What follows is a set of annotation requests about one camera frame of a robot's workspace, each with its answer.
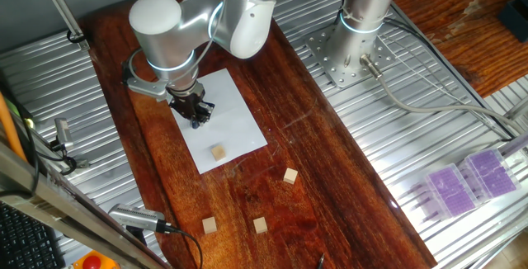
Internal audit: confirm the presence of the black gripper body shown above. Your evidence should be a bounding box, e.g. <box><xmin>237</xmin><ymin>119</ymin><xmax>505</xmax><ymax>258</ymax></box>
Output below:
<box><xmin>167</xmin><ymin>84</ymin><xmax>206</xmax><ymax>120</ymax></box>

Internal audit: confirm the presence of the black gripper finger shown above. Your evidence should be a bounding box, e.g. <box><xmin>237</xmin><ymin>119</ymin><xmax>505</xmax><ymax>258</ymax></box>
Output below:
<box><xmin>189</xmin><ymin>110</ymin><xmax>209</xmax><ymax>130</ymax></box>
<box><xmin>196</xmin><ymin>100</ymin><xmax>217</xmax><ymax>121</ymax></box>

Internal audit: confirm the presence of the white paper sheet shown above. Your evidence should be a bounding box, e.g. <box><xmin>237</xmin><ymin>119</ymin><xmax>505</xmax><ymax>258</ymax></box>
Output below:
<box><xmin>171</xmin><ymin>68</ymin><xmax>269</xmax><ymax>175</ymax></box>

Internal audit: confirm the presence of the small wooden cube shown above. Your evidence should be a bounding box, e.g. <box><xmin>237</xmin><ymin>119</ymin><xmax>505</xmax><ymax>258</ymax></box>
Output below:
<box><xmin>252</xmin><ymin>216</ymin><xmax>269</xmax><ymax>234</ymax></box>
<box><xmin>210</xmin><ymin>144</ymin><xmax>227</xmax><ymax>163</ymax></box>
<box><xmin>282</xmin><ymin>168</ymin><xmax>299</xmax><ymax>186</ymax></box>
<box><xmin>201</xmin><ymin>216</ymin><xmax>218</xmax><ymax>235</ymax></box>

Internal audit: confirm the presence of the glossy brown wooden board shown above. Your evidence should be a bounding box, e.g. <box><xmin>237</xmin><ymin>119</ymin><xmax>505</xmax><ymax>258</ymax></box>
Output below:
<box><xmin>78</xmin><ymin>0</ymin><xmax>438</xmax><ymax>269</ymax></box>

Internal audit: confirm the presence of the thin metal rod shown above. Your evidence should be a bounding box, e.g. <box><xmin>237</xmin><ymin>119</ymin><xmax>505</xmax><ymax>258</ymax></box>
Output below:
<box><xmin>34</xmin><ymin>0</ymin><xmax>91</xmax><ymax>52</ymax></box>

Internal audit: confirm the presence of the orange emergency stop box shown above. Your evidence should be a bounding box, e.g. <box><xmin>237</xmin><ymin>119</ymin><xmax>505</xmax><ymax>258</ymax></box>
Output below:
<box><xmin>72</xmin><ymin>250</ymin><xmax>121</xmax><ymax>269</ymax></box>

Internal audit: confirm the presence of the black keyboard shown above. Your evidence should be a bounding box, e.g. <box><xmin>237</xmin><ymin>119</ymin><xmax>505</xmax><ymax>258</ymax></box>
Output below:
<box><xmin>0</xmin><ymin>201</ymin><xmax>66</xmax><ymax>269</ymax></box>

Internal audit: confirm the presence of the black box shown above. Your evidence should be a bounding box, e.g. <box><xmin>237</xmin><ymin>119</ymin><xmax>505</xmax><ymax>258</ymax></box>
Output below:
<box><xmin>497</xmin><ymin>0</ymin><xmax>528</xmax><ymax>43</ymax></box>

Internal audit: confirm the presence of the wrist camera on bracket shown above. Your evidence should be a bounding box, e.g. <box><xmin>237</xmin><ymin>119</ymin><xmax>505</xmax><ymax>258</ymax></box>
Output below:
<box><xmin>121</xmin><ymin>48</ymin><xmax>170</xmax><ymax>103</ymax></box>

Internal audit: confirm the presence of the black camera cable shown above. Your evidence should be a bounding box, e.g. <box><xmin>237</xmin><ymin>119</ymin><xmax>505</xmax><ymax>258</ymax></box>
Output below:
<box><xmin>163</xmin><ymin>224</ymin><xmax>204</xmax><ymax>269</ymax></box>

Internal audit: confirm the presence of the metal camera mount clamp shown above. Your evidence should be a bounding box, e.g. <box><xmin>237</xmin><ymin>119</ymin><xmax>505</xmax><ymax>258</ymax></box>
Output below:
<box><xmin>49</xmin><ymin>139</ymin><xmax>91</xmax><ymax>176</ymax></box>

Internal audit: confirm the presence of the small silver camera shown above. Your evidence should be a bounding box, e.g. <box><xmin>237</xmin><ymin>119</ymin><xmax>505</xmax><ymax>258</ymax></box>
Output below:
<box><xmin>54</xmin><ymin>117</ymin><xmax>74</xmax><ymax>145</ymax></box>

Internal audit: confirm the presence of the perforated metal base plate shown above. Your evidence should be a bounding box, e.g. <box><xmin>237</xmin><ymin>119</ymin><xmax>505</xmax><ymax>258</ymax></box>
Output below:
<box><xmin>304</xmin><ymin>23</ymin><xmax>397</xmax><ymax>90</ymax></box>

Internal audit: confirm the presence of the black camera stand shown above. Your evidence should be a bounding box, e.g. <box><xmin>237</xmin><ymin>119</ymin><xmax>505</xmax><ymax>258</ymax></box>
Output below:
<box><xmin>125</xmin><ymin>224</ymin><xmax>149</xmax><ymax>248</ymax></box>

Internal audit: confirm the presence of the steel frame beam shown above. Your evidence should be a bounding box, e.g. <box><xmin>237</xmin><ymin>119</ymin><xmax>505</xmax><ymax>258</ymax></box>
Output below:
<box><xmin>0</xmin><ymin>139</ymin><xmax>172</xmax><ymax>269</ymax></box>

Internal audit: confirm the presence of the orange cable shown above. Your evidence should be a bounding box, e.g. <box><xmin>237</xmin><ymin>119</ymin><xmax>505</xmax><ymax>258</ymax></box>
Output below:
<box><xmin>0</xmin><ymin>91</ymin><xmax>28</xmax><ymax>163</ymax></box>

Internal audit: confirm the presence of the grey cable with connector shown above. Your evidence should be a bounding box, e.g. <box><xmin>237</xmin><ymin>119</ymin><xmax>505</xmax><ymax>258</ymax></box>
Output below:
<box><xmin>359</xmin><ymin>53</ymin><xmax>528</xmax><ymax>135</ymax></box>

